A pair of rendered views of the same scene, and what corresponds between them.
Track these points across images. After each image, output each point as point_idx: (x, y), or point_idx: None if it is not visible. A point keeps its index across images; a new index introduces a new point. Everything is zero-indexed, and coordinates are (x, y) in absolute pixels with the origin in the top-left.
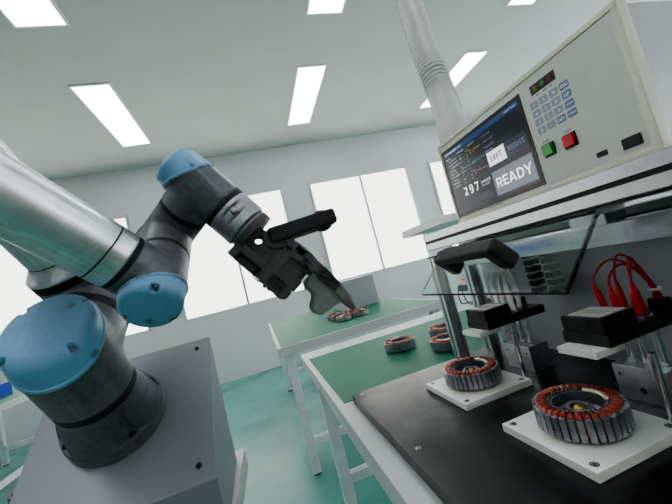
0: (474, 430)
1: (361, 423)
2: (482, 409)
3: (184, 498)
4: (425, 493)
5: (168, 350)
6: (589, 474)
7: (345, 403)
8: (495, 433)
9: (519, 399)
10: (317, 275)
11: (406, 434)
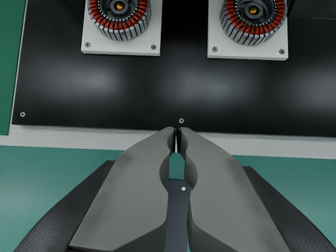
0: (190, 72)
1: (77, 137)
2: (167, 45)
3: None
4: (213, 138)
5: None
6: (281, 59)
7: (8, 134)
8: (205, 64)
9: (176, 13)
10: None
11: (154, 117)
